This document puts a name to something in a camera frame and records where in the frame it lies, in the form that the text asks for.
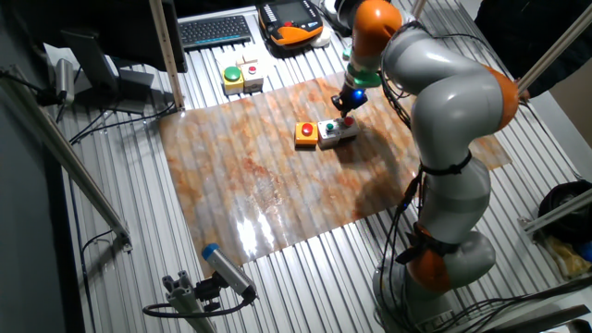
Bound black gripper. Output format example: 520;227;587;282
330;85;370;119

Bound grey box with green button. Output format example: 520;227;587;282
316;120;342;151

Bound orange box with red button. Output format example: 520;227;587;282
294;121;321;150

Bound white round object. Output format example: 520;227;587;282
310;26;334;49

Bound black spool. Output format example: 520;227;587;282
321;0;355;38

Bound orange and black teach pendant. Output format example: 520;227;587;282
257;0;325;48

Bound marble pattern mat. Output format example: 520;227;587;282
158;71;513;278

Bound yellow box with green button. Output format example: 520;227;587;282
222;66;245;97

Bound black keyboard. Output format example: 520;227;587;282
178;15;253;53

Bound person in dark clothes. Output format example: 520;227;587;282
474;0;592;99

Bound slanted aluminium bar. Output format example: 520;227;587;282
511;3;592;96

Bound short aluminium profile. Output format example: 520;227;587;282
517;187;592;235

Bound black bag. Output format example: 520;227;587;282
536;179;592;247

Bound black monitor stand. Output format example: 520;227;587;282
59;29;156;116

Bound black monitor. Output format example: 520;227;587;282
13;0;189;75

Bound yellow plastic bag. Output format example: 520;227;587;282
544;234;592;279

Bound long diagonal aluminium beam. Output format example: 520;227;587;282
0;68;134;253

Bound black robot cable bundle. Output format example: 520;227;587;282
376;20;477;333

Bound beige upright post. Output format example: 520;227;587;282
148;0;187;112

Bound silver camera with blue cap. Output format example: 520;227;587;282
201;242;259;300

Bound black monitor cable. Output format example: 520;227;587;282
68;100;178;145

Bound aluminium camera mount profile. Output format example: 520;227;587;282
161;270;217;333

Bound black camera cable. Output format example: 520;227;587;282
142;295;256;320

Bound black floor cables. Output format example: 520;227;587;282
432;276;592;333

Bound silver cylinder camera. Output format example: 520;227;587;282
54;57;77;105

